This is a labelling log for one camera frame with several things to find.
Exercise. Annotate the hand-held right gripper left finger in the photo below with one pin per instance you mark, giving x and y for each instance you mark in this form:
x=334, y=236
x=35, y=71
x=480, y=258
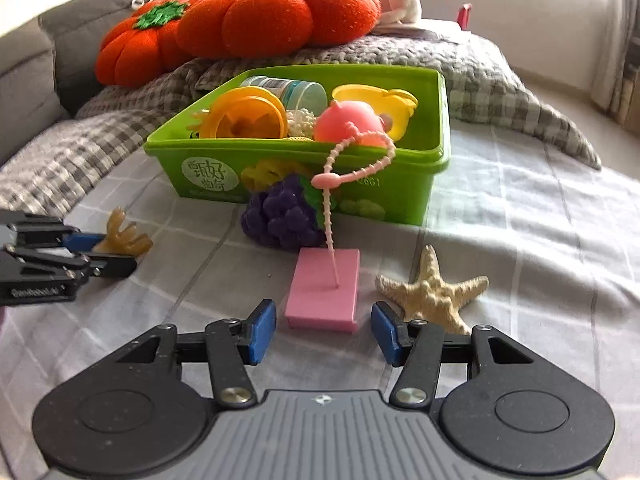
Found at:
x=262, y=330

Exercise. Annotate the white curtain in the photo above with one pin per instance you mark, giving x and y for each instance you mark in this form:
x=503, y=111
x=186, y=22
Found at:
x=625, y=60

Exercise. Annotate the pink box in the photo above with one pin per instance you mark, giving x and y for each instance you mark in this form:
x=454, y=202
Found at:
x=320, y=305

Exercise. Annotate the pink rubber pig toy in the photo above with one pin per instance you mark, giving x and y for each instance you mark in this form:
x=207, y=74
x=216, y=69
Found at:
x=345, y=120

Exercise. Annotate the yellow toy lid with loop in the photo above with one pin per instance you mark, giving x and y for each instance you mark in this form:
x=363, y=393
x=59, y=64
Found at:
x=365, y=95

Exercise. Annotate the clear cotton swab container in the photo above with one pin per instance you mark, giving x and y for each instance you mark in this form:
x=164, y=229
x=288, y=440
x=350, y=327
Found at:
x=300, y=92

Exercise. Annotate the grey checked pillow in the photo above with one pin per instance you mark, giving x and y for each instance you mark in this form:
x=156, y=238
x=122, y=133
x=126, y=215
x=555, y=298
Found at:
x=500, y=75

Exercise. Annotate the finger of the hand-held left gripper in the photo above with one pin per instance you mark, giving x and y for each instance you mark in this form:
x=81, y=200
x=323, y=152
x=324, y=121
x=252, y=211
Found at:
x=82, y=241
x=112, y=266

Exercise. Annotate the large orange pumpkin cushion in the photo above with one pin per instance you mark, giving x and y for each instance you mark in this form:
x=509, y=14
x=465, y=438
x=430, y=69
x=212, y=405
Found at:
x=280, y=20

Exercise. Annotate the small orange pumpkin cushion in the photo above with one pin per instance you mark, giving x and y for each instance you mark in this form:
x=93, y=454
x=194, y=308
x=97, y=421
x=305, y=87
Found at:
x=130, y=55

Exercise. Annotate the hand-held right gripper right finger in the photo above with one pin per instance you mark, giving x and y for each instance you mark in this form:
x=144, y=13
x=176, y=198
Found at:
x=387, y=332

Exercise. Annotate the tan rubber hand toy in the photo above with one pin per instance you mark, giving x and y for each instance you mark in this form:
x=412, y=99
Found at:
x=125, y=240

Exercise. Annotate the beige starfish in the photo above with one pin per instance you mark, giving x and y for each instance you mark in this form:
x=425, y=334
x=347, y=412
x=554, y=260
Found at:
x=430, y=295

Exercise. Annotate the purple toy grapes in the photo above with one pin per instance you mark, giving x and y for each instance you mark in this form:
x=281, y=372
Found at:
x=280, y=215

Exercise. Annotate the grey grid bed sheet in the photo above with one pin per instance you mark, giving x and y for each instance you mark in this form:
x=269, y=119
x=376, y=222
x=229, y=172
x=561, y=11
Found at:
x=525, y=240

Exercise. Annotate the green plastic bin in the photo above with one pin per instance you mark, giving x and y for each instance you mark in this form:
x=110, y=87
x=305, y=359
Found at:
x=215, y=180

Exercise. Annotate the grey checked blanket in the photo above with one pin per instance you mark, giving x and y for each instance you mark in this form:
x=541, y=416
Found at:
x=75, y=160

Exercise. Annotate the orange toy juicer cup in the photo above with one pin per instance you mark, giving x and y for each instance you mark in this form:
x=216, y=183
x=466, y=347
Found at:
x=235, y=110

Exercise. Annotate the dark grey sofa cushion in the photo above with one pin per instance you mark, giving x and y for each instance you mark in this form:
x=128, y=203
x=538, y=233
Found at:
x=30, y=85

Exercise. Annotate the white pink plush toy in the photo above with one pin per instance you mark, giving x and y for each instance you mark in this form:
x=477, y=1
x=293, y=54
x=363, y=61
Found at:
x=400, y=2

